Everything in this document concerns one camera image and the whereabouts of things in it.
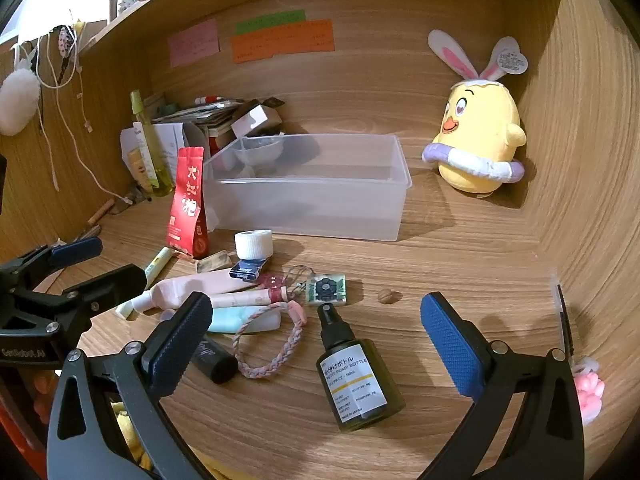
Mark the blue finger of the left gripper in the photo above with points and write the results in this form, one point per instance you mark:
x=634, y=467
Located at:
x=54, y=258

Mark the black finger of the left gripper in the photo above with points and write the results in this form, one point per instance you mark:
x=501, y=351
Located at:
x=108, y=290

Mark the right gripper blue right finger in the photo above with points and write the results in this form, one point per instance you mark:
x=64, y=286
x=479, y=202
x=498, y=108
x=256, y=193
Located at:
x=547, y=437

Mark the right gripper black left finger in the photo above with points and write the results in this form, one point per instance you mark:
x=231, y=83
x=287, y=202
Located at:
x=84, y=439

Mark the small black cylinder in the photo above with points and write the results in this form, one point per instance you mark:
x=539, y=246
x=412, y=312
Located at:
x=214, y=361

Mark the red tea packet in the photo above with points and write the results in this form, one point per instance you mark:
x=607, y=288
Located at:
x=187, y=230

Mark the teal cream tube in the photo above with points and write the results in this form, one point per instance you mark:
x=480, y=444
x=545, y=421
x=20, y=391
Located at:
x=229, y=319

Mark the gold foil sachet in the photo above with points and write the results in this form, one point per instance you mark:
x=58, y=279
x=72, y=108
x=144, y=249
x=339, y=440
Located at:
x=217, y=261

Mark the blue white small box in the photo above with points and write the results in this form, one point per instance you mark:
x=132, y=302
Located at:
x=248, y=270

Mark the pink character charm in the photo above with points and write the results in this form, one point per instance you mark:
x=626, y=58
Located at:
x=272, y=280

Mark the white tape roll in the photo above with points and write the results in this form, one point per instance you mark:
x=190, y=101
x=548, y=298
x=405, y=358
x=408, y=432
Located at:
x=254, y=245

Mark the dark green spray bottle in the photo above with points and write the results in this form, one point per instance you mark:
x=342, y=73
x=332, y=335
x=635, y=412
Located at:
x=355, y=378

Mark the floral square keychain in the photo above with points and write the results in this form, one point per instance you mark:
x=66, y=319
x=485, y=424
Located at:
x=326, y=289

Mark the small brown nut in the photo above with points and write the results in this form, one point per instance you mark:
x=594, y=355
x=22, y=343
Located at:
x=386, y=296

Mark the pale green tube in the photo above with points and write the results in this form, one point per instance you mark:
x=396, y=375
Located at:
x=152, y=271

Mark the pink lip gloss tube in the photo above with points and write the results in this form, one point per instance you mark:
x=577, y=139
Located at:
x=250, y=298

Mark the pink paw toy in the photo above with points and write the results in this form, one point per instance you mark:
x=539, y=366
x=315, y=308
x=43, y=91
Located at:
x=589, y=387

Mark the yellow green spray bottle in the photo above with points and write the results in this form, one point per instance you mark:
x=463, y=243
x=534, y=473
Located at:
x=150, y=149

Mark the white fluffy pompom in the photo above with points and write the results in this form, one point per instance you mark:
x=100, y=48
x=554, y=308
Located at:
x=19, y=97

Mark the stack of books and papers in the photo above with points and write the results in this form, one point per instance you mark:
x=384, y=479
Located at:
x=214, y=120

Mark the red white marker pen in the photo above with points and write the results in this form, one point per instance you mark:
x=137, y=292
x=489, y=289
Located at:
x=203, y=100

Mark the clear bowl of trinkets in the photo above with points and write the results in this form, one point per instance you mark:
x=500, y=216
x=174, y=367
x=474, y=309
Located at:
x=259, y=151

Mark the small white cardboard box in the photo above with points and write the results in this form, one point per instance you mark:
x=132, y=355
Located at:
x=253, y=119

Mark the pink sticky note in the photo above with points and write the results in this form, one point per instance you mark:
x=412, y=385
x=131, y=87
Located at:
x=192, y=44

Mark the clear plastic storage bin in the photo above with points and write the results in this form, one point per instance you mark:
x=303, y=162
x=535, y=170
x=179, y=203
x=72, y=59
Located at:
x=344, y=185

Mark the yellow chick plush toy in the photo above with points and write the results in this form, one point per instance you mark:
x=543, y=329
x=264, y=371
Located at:
x=481, y=130

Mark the green sticky note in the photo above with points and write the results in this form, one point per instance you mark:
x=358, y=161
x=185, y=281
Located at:
x=269, y=21

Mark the orange sticky note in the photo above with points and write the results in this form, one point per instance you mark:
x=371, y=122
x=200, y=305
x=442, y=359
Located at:
x=299, y=37

